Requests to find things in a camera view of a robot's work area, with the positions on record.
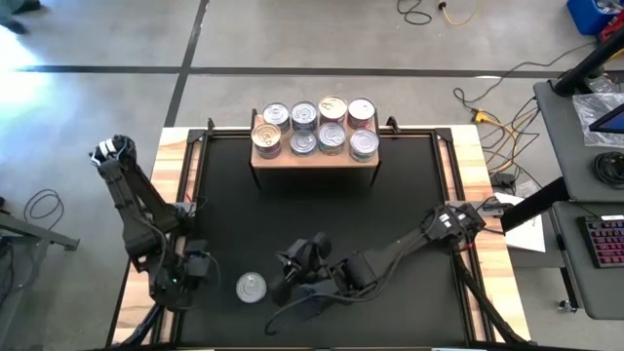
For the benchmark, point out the clear plastic bag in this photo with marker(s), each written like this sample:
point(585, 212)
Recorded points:
point(585, 109)

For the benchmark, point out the red albacore tuna can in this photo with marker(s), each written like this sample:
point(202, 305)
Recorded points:
point(361, 111)
point(362, 127)

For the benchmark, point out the black table mat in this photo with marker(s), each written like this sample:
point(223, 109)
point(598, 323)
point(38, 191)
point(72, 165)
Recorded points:
point(292, 209)

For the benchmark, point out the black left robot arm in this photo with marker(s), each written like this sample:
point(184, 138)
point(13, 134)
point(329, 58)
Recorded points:
point(131, 195)

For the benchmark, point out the backlit keyboard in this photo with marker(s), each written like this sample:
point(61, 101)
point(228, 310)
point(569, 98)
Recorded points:
point(604, 241)

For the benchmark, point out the silver mounting bracket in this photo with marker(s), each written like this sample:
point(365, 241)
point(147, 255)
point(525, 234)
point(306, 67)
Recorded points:
point(495, 208)

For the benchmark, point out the blue plastic bin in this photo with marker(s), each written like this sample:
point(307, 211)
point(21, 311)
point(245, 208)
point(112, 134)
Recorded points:
point(585, 17)

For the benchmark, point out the blue tablet screen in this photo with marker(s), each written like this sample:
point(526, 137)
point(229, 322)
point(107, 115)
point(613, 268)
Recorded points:
point(612, 122)

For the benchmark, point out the yellow power plug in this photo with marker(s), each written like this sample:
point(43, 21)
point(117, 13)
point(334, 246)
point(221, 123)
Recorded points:
point(480, 116)

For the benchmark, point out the wooden shelf black legs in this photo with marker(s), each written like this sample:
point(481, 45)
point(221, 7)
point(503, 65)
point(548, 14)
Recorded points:
point(312, 162)

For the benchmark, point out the dark blue albacore tuna can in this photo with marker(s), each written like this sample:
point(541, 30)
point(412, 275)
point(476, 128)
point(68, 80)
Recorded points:
point(303, 114)

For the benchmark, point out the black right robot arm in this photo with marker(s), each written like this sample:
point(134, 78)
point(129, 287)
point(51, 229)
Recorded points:
point(400, 248)

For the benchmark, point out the Wild Planet gold lid can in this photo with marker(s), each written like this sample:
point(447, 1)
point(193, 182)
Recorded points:
point(333, 108)

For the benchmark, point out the grey side desk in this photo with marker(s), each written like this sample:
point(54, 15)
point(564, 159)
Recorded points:
point(565, 146)
point(575, 273)

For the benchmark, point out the black table frame rail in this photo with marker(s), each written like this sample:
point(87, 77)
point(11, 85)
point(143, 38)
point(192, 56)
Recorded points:
point(482, 298)

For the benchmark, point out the teal chunk light tuna can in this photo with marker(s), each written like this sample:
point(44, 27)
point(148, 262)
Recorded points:
point(303, 142)
point(266, 137)

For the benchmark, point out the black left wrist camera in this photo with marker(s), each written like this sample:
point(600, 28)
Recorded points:
point(197, 249)

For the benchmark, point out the grey metal stand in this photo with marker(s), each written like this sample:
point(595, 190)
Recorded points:
point(29, 231)

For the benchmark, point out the silver top tin can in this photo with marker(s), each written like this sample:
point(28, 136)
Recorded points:
point(276, 113)
point(251, 286)

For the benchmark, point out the white paper sheet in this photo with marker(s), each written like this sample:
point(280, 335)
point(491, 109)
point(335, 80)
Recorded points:
point(529, 236)

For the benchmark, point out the person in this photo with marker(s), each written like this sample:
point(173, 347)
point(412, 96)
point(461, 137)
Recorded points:
point(14, 25)

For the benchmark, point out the Bumble Bee light tuna can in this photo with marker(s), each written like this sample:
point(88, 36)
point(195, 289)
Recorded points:
point(363, 144)
point(364, 159)

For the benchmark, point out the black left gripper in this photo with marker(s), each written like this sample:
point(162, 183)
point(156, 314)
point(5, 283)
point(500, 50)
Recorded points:
point(197, 274)

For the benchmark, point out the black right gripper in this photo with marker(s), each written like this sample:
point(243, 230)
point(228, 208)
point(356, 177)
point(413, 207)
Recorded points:
point(307, 263)

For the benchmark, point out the black table clamp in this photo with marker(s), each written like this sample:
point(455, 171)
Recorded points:
point(209, 126)
point(391, 124)

